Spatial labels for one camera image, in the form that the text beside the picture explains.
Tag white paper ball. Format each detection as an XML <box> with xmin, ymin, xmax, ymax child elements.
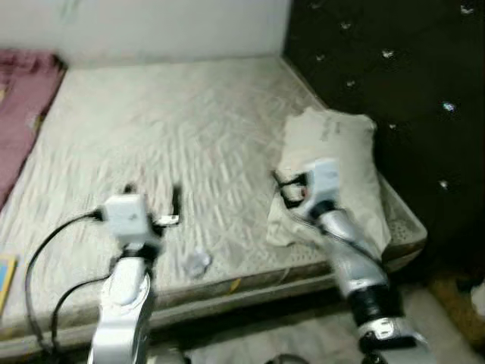
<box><xmin>184</xmin><ymin>249</ymin><xmax>211</xmax><ymax>278</ymax></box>

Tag colourful children's book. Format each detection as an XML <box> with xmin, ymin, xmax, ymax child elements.
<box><xmin>0</xmin><ymin>254</ymin><xmax>17</xmax><ymax>315</ymax></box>

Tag white pillow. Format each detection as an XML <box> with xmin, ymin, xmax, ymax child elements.
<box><xmin>265</xmin><ymin>108</ymin><xmax>393</xmax><ymax>255</ymax></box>

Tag white quilted mattress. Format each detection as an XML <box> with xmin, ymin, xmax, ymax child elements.
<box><xmin>0</xmin><ymin>57</ymin><xmax>427</xmax><ymax>357</ymax></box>

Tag purple cartoon print blanket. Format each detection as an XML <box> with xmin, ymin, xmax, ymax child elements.
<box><xmin>0</xmin><ymin>49</ymin><xmax>67</xmax><ymax>209</ymax></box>

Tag silver left robot leg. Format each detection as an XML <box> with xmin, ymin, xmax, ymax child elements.
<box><xmin>148</xmin><ymin>347</ymin><xmax>190</xmax><ymax>364</ymax></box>

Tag silver robot leg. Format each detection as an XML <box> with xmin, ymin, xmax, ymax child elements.
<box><xmin>148</xmin><ymin>347</ymin><xmax>190</xmax><ymax>364</ymax></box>
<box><xmin>261</xmin><ymin>353</ymin><xmax>308</xmax><ymax>364</ymax></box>

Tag torn white paper sheet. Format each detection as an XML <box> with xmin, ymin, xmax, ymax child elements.
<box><xmin>471</xmin><ymin>282</ymin><xmax>485</xmax><ymax>319</ymax></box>

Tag silver right robot leg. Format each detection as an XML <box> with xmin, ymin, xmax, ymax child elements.
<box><xmin>261</xmin><ymin>353</ymin><xmax>308</xmax><ymax>364</ymax></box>

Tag brown patterned rug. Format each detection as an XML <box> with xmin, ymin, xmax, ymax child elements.
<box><xmin>428</xmin><ymin>277</ymin><xmax>485</xmax><ymax>351</ymax></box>

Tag dark tufted headboard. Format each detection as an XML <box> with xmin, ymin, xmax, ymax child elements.
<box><xmin>283</xmin><ymin>0</ymin><xmax>485</xmax><ymax>281</ymax></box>

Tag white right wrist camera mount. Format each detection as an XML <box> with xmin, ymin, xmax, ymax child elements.
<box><xmin>302</xmin><ymin>159</ymin><xmax>340</xmax><ymax>207</ymax></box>

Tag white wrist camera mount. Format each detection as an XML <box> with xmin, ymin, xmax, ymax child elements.
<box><xmin>302</xmin><ymin>159</ymin><xmax>340</xmax><ymax>207</ymax></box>
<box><xmin>102</xmin><ymin>194</ymin><xmax>156</xmax><ymax>245</ymax></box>

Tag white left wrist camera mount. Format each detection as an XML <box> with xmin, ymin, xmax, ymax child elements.
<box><xmin>102</xmin><ymin>194</ymin><xmax>156</xmax><ymax>245</ymax></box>

